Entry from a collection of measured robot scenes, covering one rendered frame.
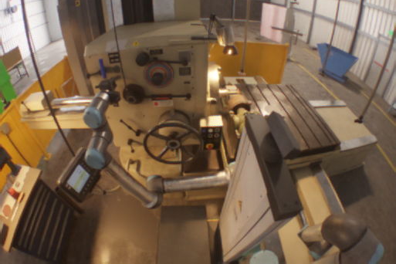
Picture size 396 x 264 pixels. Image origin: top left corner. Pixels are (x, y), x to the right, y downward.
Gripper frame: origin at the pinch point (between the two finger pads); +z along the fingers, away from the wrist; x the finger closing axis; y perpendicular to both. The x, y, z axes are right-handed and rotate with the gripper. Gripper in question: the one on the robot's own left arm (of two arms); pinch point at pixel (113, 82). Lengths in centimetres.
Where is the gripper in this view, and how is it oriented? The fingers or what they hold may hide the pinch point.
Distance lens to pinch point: 109.0
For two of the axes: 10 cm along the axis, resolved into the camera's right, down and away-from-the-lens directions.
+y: -10.0, 0.4, -0.6
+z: -0.7, -6.2, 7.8
